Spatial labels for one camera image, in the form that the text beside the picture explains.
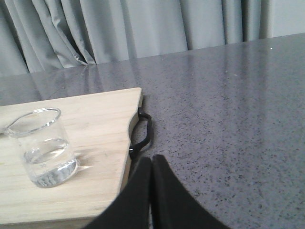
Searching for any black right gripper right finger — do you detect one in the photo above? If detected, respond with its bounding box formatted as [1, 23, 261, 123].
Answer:
[152, 155, 228, 229]

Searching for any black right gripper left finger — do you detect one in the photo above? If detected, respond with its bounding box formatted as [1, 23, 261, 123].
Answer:
[85, 157, 152, 229]

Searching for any clear glass measuring beaker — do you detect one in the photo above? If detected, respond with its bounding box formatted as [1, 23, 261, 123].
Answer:
[4, 107, 79, 188]

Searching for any light wooden cutting board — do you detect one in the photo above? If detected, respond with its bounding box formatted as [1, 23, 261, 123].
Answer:
[0, 88, 142, 229]

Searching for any black metal board handle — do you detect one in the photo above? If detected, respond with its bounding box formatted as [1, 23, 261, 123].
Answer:
[129, 107, 153, 159]

